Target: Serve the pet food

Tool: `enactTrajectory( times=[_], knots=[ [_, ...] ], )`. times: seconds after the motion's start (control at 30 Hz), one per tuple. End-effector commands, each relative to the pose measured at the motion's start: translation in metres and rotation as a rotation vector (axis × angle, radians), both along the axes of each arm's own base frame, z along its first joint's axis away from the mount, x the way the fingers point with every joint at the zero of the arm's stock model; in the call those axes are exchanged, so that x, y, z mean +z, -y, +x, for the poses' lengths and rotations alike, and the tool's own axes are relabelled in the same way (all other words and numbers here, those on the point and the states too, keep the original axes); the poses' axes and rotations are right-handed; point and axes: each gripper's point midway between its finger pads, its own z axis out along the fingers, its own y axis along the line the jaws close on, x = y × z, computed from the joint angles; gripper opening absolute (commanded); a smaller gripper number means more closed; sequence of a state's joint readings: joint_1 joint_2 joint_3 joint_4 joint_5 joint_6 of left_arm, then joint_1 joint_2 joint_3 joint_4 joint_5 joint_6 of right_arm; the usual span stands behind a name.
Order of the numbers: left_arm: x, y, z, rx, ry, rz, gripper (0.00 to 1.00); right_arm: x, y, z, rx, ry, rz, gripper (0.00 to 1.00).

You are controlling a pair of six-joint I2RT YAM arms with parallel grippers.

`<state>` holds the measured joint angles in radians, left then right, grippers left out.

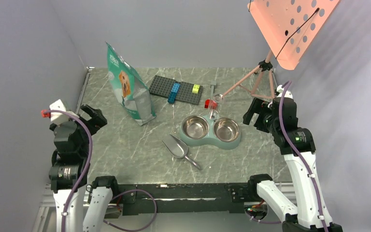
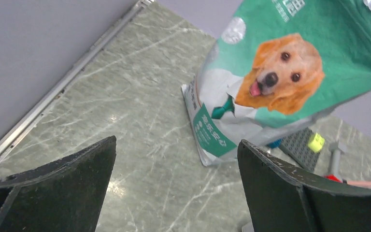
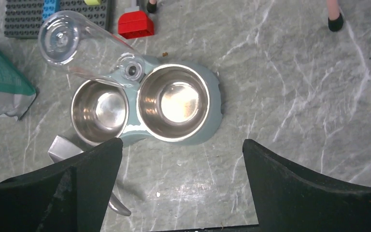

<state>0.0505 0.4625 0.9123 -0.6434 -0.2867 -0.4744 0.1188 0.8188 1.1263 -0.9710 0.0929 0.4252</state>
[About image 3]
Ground steel bowl right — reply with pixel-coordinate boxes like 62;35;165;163
136;64;210;142

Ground blue building block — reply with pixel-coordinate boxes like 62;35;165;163
42;0;60;21

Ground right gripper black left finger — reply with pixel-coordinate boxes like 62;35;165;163
0;138;123;232

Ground teal double pet bowl stand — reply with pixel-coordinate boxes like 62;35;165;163
71;55;223;146

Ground metal food scoop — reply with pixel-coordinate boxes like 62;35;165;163
48;135;131;217

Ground clear plastic water bottle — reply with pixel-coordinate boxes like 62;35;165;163
38;11;145;88

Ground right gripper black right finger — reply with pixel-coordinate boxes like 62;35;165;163
242;139;371;232

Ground steel bowl left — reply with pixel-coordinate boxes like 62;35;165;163
71;80;128;146

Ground red and grey scraper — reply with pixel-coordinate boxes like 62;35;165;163
117;0;155;39

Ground grey building block baseplate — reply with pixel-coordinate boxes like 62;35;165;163
4;0;113;39

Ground green pet food bag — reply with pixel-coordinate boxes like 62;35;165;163
0;51;37;121

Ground yellow-green building block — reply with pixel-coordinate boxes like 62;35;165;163
84;0;101;6

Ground steel bowl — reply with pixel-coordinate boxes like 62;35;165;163
71;80;128;146
136;64;210;142

